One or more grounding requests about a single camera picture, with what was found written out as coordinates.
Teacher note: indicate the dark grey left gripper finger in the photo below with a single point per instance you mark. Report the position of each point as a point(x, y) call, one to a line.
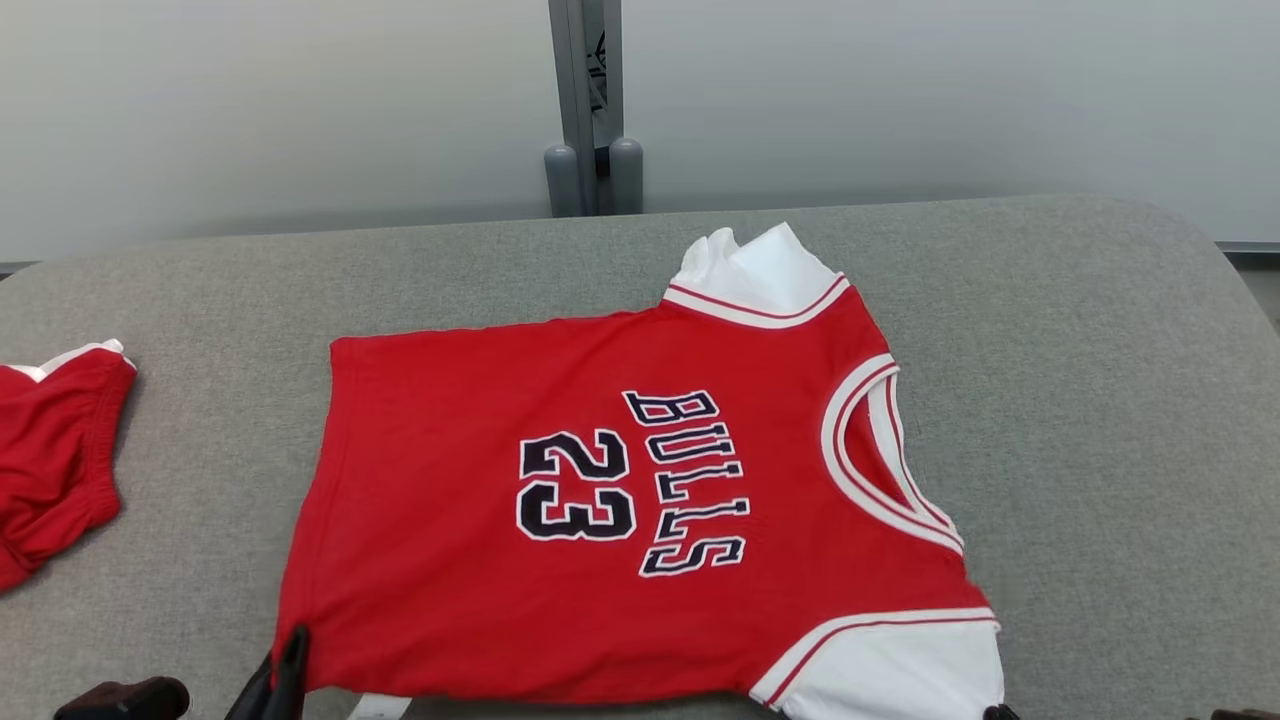
point(290, 680)
point(250, 700)

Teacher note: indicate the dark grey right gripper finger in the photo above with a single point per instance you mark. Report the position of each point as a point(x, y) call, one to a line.
point(1000, 714)

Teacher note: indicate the red Bulls jersey white sleeves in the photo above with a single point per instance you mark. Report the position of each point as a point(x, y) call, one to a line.
point(450, 600)

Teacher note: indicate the red shorts white trim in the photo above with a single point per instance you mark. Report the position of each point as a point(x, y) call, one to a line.
point(50, 450)

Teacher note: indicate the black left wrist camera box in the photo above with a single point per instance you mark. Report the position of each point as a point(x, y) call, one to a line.
point(120, 700)

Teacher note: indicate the grey partition base rail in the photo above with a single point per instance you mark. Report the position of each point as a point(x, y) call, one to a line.
point(15, 269)
point(1250, 248)

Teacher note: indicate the grey partition post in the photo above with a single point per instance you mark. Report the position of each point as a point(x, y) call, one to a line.
point(575, 80)

